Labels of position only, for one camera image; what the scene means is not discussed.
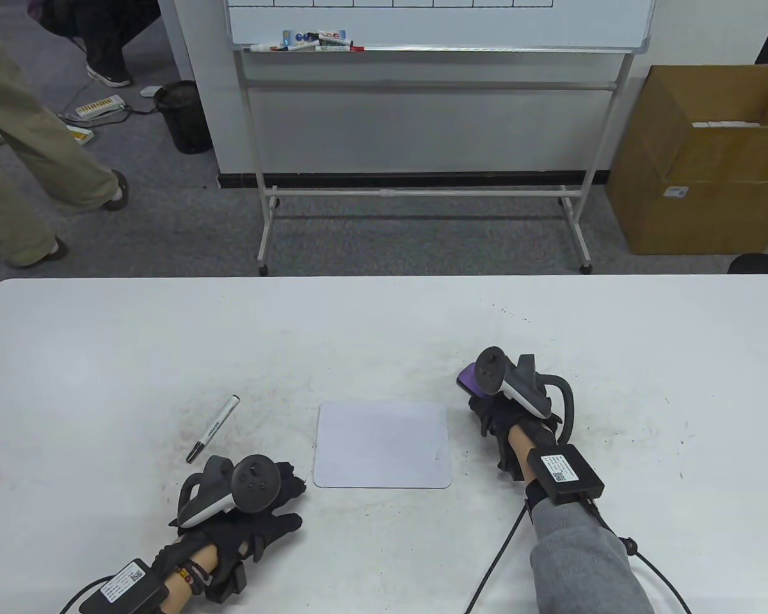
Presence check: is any person's left hand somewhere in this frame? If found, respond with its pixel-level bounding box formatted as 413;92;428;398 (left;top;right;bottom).
170;460;307;602

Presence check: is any person's right hand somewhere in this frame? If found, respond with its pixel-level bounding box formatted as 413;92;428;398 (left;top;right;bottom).
466;382;565;478

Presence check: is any purple eraser block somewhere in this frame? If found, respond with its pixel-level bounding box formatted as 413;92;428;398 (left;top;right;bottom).
456;363;488;396

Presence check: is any person's right forearm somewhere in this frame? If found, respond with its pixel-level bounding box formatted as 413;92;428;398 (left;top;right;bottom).
507;425;657;614

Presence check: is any person's left forearm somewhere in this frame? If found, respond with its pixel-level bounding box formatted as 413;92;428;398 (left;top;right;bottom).
142;542;223;614

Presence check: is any grey black controller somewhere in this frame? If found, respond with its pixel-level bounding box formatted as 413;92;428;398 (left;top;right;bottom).
474;346;577;443
177;454;281;529

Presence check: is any small white writing board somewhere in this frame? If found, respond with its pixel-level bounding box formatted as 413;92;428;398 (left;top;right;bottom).
312;402;454;489

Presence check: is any white marker with black cap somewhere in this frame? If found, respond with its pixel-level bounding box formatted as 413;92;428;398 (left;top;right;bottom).
186;395;241;463

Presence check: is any brown cardboard box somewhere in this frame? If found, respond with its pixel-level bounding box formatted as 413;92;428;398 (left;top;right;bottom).
607;64;768;256

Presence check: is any black chair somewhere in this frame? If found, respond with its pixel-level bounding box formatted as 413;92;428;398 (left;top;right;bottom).
727;253;768;277

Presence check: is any large whiteboard on stand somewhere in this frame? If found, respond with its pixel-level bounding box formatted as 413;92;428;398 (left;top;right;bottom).
173;0;657;277

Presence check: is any row of whiteboard markers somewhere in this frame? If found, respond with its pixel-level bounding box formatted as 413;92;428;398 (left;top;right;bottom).
242;29;365;53

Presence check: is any black mesh waste bin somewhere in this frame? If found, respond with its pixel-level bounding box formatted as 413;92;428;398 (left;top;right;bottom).
153;80;213;154

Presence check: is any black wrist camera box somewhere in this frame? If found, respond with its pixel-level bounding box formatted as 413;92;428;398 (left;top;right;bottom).
77;558;167;614
526;446;605;507

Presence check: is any beaded bracelet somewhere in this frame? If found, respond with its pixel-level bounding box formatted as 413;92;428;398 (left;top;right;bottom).
174;558;213;595

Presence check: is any black cable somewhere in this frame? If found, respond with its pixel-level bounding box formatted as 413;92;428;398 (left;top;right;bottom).
463;502;531;614
589;502;694;614
59;574;117;614

